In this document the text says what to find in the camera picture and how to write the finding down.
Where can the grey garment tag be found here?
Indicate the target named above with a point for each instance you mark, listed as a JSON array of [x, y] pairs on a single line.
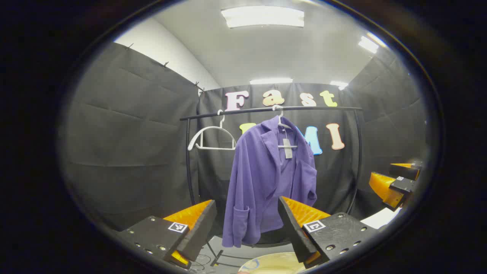
[[288, 149]]

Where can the white clothes hanger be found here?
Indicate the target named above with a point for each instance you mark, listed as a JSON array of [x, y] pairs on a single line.
[[280, 118], [217, 148]]

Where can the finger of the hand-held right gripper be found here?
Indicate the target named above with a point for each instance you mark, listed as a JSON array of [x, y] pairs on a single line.
[[401, 185], [403, 172]]

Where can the ceiling light panel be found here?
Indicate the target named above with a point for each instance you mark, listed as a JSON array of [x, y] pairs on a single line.
[[262, 17], [338, 84], [271, 81], [369, 45]]

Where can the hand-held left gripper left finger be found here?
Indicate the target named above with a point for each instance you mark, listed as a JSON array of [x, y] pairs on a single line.
[[201, 232]]

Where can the black backdrop cloth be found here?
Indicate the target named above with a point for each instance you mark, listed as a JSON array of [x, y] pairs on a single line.
[[133, 133]]

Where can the cream laundry hamper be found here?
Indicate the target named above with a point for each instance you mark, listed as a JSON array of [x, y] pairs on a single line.
[[274, 264]]

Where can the black clothes rack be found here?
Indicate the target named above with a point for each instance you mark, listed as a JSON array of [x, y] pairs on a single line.
[[228, 112]]

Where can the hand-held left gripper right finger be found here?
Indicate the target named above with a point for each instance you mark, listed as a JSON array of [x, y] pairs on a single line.
[[291, 232]]

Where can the white board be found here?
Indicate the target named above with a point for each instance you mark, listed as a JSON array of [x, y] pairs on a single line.
[[380, 219]]

